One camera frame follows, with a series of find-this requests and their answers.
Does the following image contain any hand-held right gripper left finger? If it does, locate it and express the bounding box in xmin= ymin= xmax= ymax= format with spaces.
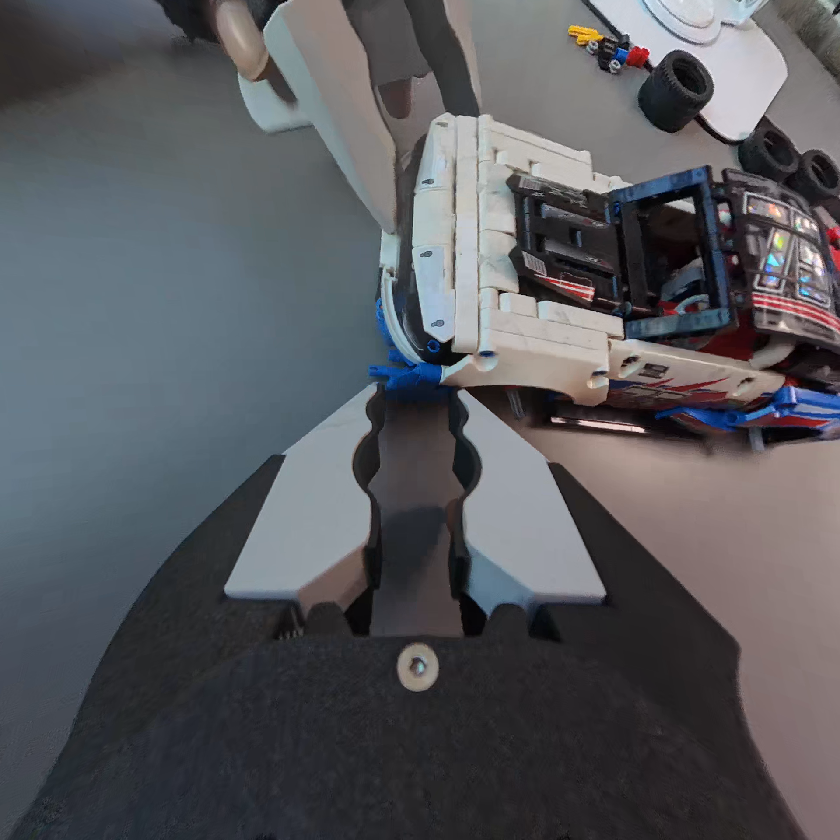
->
xmin=225 ymin=382 xmax=385 ymax=608

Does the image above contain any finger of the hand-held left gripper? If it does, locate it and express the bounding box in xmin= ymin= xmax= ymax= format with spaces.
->
xmin=262 ymin=0 xmax=400 ymax=237
xmin=351 ymin=0 xmax=481 ymax=120

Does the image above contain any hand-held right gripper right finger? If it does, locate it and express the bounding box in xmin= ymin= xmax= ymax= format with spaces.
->
xmin=449 ymin=389 xmax=607 ymax=610

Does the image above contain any white brick-built race car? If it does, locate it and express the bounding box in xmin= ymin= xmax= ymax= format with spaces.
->
xmin=367 ymin=113 xmax=840 ymax=454

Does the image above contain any grey desk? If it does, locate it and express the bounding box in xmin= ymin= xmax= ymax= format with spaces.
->
xmin=0 ymin=0 xmax=840 ymax=840

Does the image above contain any person's left hand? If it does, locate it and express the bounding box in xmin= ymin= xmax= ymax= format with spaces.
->
xmin=215 ymin=0 xmax=271 ymax=83

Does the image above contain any cluster of small mixed pieces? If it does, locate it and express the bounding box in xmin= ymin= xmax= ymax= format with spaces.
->
xmin=586 ymin=34 xmax=652 ymax=72

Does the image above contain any black rubber toy tyre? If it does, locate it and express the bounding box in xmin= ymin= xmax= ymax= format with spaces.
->
xmin=638 ymin=51 xmax=715 ymax=133
xmin=786 ymin=150 xmax=840 ymax=206
xmin=738 ymin=125 xmax=800 ymax=182

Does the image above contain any white book stand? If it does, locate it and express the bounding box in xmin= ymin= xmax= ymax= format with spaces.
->
xmin=581 ymin=0 xmax=788 ymax=144

